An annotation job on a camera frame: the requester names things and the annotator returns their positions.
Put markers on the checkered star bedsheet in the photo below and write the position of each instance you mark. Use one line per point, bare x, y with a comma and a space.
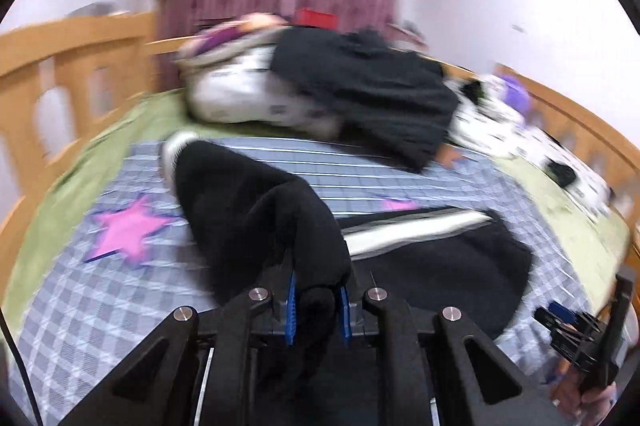
100, 306

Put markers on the purple plush toy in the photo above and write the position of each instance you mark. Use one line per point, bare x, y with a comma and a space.
514, 94

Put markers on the white printed pillow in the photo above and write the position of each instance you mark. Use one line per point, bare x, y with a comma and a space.
575, 171

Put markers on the pink box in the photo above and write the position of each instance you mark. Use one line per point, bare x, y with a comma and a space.
407, 34

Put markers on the black jacket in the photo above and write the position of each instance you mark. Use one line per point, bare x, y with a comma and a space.
380, 96

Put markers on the person's right hand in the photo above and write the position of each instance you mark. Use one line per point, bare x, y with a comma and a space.
592, 406

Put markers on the black pants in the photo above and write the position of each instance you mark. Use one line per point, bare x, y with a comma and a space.
240, 216

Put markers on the white printed blanket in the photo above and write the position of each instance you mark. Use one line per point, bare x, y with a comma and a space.
480, 126

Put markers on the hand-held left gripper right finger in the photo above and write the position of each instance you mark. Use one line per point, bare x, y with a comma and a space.
344, 311

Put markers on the white floral quilt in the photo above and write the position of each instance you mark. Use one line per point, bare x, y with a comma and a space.
230, 91

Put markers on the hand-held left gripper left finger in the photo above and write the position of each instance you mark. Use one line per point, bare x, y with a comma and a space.
291, 306

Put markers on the grey box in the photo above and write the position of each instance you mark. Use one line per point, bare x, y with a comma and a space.
92, 10

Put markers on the green blanket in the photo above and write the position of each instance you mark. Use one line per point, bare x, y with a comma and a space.
75, 176

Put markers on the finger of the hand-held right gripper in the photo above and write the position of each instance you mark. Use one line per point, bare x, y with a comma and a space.
570, 346
560, 312

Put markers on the red chair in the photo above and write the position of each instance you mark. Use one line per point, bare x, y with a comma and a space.
315, 17

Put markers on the wooden bed frame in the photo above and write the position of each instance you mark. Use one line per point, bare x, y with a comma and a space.
25, 46

